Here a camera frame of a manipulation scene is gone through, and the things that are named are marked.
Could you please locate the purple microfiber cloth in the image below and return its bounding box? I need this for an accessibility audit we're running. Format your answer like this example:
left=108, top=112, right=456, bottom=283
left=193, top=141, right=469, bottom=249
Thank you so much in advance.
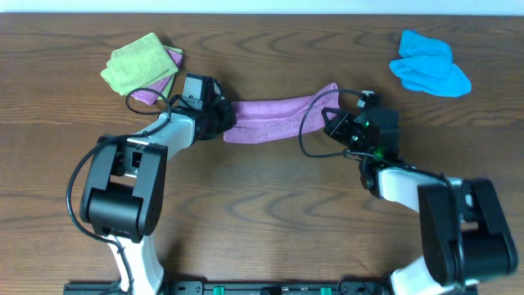
left=224, top=83, right=340, bottom=144

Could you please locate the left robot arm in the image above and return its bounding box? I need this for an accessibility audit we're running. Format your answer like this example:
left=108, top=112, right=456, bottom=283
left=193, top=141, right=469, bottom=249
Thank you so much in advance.
left=74, top=74, right=236, bottom=294

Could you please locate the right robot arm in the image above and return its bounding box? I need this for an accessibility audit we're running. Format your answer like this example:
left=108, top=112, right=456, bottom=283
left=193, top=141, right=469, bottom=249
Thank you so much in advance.
left=322, top=92, right=518, bottom=294

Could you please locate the purple folded cloth in stack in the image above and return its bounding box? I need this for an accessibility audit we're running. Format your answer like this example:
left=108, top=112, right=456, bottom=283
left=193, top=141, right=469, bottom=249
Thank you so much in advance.
left=129, top=48, right=184, bottom=107

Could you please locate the bottom green folded cloth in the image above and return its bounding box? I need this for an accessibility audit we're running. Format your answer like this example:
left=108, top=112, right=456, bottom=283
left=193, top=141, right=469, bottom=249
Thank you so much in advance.
left=160, top=46, right=183, bottom=98

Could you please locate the green folded cloth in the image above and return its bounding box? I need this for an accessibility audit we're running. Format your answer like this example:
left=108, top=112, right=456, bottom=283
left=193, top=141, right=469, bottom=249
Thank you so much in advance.
left=160, top=46, right=183, bottom=98
left=101, top=33, right=178, bottom=96

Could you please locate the top green folded cloth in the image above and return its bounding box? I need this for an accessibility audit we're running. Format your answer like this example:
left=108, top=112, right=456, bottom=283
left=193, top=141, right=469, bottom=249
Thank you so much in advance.
left=101, top=33, right=178, bottom=96

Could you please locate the blue microfiber cloth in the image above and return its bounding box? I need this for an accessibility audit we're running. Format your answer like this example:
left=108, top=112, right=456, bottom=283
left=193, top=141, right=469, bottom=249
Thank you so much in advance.
left=389, top=30, right=472, bottom=98

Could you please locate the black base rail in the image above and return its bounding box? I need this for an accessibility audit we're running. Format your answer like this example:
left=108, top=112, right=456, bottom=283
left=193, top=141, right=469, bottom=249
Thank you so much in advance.
left=63, top=279, right=479, bottom=295

